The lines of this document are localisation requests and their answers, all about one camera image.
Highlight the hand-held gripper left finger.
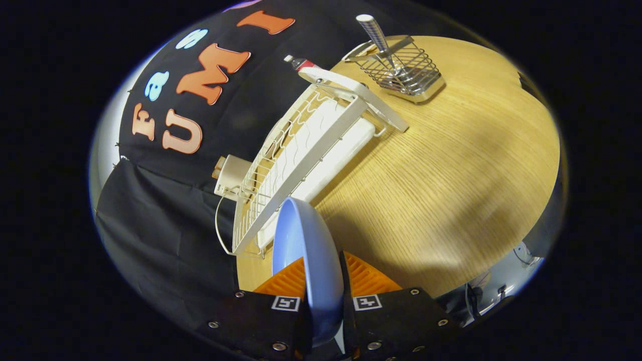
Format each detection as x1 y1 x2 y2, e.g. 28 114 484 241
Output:
201 257 312 360

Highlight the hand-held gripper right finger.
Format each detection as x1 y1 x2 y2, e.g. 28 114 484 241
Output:
340 251 459 361

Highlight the light blue plate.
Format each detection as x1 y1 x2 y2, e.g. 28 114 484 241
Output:
272 197 346 347

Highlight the white wire dish rack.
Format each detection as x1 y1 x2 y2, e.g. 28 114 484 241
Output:
216 67 409 257

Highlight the metal wire basket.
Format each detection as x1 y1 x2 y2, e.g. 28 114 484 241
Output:
342 35 446 104

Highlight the white spoon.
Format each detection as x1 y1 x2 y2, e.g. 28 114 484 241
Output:
356 14 402 76

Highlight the white toaster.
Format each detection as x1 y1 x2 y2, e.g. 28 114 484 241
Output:
213 154 253 202

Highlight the clear bottle with red label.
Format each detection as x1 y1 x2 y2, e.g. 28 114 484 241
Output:
283 54 322 72

